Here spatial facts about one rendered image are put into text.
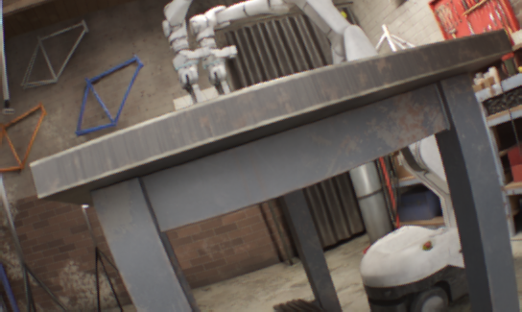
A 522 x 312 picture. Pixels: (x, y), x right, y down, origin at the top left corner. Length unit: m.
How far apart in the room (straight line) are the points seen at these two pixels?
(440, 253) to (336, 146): 1.04
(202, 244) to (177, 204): 3.74
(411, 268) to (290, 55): 3.03
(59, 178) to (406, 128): 0.52
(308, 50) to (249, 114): 3.89
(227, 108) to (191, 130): 0.05
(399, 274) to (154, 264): 1.16
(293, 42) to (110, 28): 1.88
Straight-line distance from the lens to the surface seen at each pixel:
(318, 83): 0.55
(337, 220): 4.23
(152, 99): 4.47
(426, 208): 3.22
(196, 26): 1.83
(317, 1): 1.84
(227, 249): 4.39
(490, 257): 0.83
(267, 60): 4.25
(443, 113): 0.78
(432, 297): 1.69
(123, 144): 0.51
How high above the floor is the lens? 0.78
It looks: 5 degrees up
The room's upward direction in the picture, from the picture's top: 19 degrees counter-clockwise
